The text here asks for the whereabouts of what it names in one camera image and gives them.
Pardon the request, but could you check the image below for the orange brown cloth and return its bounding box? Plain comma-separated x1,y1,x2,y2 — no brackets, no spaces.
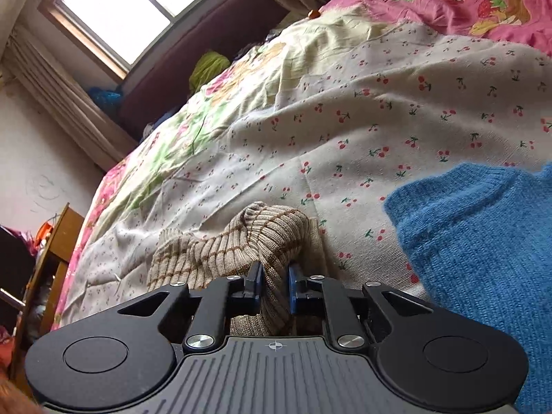
0,375,32,414

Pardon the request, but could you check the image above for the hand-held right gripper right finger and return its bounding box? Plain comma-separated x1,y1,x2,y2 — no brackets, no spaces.
287,263,436,350

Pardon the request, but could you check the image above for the red orange cloth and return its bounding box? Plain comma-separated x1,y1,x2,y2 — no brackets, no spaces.
0,325,23,381

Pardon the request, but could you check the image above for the maroon padded headboard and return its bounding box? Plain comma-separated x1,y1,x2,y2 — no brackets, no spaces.
118,0,299,139

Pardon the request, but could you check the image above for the orange tray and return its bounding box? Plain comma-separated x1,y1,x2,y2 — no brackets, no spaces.
36,220,58,245

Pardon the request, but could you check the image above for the bright blue cloth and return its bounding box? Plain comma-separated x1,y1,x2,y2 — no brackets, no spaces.
87,86,124,118

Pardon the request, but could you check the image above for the beige striped knit sweater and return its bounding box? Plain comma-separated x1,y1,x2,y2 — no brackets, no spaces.
147,201,331,338

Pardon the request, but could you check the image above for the beige curtain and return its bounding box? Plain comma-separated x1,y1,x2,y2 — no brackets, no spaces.
0,21,139,174

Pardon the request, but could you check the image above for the pink floral bedspread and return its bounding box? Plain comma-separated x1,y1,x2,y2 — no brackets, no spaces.
52,0,552,329

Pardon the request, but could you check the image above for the blue knit sweater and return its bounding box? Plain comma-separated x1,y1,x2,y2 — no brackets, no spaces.
383,162,552,414

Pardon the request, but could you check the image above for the cream cherry print sheet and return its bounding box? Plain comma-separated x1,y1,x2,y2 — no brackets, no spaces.
65,9,552,325

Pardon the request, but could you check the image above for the wooden desk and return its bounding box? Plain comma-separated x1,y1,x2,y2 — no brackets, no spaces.
9,203,85,397

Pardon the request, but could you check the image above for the black monitor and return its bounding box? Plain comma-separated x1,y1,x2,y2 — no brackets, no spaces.
0,224,36,312

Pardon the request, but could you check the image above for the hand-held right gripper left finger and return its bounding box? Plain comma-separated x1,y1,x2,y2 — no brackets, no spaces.
117,260,265,353

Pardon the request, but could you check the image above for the window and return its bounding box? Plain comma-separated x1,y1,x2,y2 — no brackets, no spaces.
40,0,243,81

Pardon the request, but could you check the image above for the green cloth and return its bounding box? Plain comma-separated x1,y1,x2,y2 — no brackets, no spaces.
188,49,232,96

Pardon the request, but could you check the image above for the dark blue cloth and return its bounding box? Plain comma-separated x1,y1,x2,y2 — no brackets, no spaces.
144,106,180,137

